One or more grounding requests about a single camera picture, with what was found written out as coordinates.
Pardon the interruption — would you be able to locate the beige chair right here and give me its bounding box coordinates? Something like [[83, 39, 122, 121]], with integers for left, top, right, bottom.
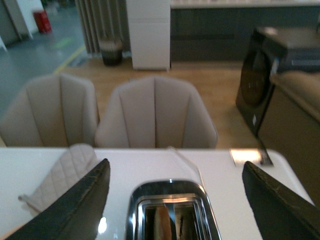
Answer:
[[95, 76, 218, 149]]

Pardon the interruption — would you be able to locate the red box on floor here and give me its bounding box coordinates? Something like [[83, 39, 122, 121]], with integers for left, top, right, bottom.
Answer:
[[33, 10, 52, 34]]

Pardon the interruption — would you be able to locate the beige chair left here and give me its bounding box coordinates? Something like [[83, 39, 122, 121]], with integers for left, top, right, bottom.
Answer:
[[0, 73, 100, 147]]

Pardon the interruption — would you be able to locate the bread slice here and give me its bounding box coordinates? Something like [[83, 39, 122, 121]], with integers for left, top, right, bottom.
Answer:
[[153, 206, 172, 240]]

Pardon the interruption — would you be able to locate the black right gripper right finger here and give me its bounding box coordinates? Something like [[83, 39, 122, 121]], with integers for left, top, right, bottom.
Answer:
[[242, 161, 320, 240]]

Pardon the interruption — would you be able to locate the white toaster cable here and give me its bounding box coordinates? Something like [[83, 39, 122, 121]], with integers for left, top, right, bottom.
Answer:
[[166, 146, 204, 186]]

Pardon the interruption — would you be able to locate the dark grey kitchen counter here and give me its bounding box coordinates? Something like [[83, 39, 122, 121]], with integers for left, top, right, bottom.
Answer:
[[170, 0, 320, 62]]

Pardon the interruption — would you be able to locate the black washing machine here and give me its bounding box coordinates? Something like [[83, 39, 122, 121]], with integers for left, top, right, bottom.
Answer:
[[235, 26, 320, 137]]

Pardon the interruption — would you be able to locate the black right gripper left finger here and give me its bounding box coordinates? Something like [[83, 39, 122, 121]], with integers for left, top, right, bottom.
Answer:
[[8, 158, 111, 240]]

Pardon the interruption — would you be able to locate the woven basket with handles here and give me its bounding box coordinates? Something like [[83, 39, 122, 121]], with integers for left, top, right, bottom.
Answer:
[[99, 37, 123, 66]]

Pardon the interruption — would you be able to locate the white pillar cabinet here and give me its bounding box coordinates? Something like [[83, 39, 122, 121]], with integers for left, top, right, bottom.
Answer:
[[126, 0, 171, 70]]

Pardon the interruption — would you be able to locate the grey pleated curtain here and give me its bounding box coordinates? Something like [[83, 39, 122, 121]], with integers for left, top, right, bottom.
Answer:
[[75, 0, 131, 54]]

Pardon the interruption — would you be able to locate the beige chair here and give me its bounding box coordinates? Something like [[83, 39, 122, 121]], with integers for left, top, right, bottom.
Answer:
[[0, 73, 100, 147], [95, 76, 218, 149]]

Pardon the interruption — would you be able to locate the chrome toaster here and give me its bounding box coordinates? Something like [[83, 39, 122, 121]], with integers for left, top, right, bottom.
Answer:
[[125, 179, 221, 240]]

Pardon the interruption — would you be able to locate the grey quilted oven mitt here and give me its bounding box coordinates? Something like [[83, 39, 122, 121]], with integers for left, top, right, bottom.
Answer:
[[18, 143, 99, 214]]

